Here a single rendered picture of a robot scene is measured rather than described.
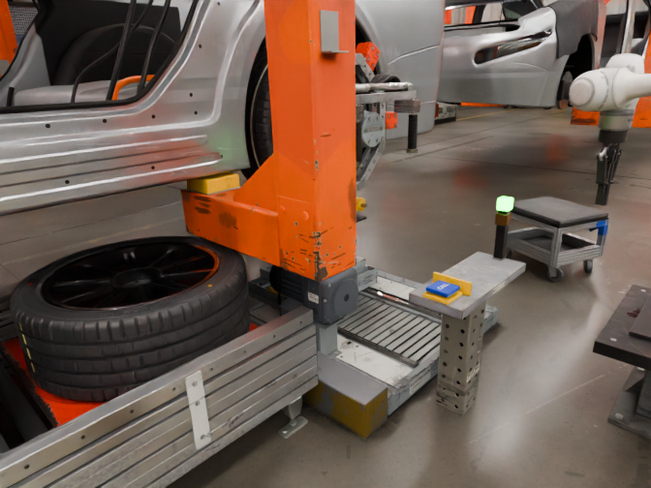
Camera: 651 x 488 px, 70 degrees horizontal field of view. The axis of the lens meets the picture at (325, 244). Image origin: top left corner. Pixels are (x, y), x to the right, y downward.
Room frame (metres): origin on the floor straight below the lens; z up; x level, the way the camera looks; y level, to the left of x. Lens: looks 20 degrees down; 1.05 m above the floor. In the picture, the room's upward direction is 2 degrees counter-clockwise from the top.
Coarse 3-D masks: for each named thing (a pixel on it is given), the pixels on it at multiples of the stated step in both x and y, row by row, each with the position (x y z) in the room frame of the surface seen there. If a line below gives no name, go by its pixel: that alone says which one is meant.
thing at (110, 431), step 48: (240, 336) 1.10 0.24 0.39; (288, 336) 1.19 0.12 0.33; (144, 384) 0.90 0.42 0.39; (192, 384) 0.93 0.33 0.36; (240, 384) 1.04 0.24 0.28; (48, 432) 0.75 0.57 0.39; (96, 432) 0.78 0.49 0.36; (144, 432) 0.85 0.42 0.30; (0, 480) 0.66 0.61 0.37; (48, 480) 0.70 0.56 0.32
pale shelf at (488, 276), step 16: (480, 256) 1.48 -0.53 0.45; (448, 272) 1.35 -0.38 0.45; (464, 272) 1.34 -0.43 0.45; (480, 272) 1.34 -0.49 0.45; (496, 272) 1.34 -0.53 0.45; (512, 272) 1.33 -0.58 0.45; (480, 288) 1.23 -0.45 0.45; (496, 288) 1.24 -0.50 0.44; (432, 304) 1.16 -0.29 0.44; (464, 304) 1.13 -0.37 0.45; (480, 304) 1.18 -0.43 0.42
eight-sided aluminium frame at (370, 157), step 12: (360, 60) 1.93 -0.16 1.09; (360, 72) 1.96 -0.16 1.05; (372, 72) 1.99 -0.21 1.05; (372, 108) 2.06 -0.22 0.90; (384, 108) 2.05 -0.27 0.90; (384, 120) 2.05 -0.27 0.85; (384, 132) 2.05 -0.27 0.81; (384, 144) 2.05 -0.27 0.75; (372, 156) 2.00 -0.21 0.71; (360, 168) 2.02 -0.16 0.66; (372, 168) 1.99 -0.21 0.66; (360, 180) 1.94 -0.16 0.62
